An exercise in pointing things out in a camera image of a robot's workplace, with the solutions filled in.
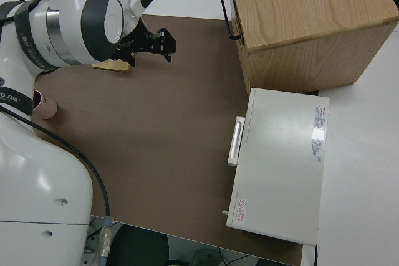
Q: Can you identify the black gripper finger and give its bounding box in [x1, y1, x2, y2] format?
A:
[149, 28, 177, 63]
[112, 50, 137, 68]

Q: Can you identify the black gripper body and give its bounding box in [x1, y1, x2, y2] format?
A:
[120, 21, 153, 55]

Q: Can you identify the pink mug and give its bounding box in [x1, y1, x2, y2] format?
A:
[32, 90, 59, 120]

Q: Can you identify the wooden mug tree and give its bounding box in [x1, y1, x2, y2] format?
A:
[91, 59, 130, 74]

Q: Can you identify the brown table mat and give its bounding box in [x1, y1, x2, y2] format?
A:
[31, 13, 319, 266]

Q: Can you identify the wooden cabinet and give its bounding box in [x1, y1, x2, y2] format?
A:
[226, 0, 399, 94]

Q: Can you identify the white toaster oven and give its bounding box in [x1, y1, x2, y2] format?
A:
[221, 87, 330, 246]

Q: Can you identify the black cabinet handle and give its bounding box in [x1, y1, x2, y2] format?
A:
[219, 0, 243, 41]

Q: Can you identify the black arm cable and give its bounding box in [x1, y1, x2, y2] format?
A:
[0, 103, 113, 265]

